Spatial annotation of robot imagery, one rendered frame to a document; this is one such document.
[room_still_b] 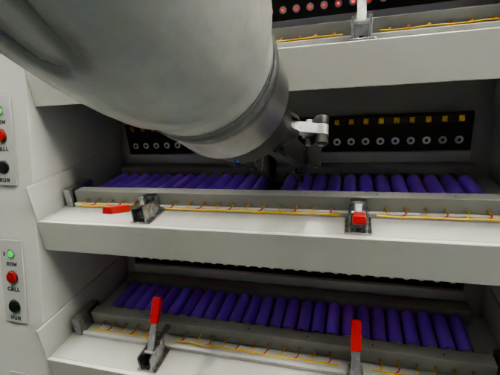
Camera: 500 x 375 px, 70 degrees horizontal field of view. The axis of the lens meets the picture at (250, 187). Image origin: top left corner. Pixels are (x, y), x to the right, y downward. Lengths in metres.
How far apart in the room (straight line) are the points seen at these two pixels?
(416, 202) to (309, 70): 0.19
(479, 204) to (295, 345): 0.28
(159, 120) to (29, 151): 0.42
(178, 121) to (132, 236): 0.33
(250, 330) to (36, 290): 0.31
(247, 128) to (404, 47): 0.23
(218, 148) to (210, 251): 0.24
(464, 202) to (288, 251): 0.20
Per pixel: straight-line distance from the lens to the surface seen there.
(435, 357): 0.52
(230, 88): 0.16
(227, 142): 0.21
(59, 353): 0.64
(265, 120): 0.22
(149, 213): 0.48
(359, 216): 0.34
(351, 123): 0.55
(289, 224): 0.42
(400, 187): 0.48
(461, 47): 0.41
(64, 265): 0.62
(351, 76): 0.40
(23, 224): 0.59
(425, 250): 0.40
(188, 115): 0.16
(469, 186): 0.50
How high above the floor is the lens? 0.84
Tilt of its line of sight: 6 degrees down
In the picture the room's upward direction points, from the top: 1 degrees counter-clockwise
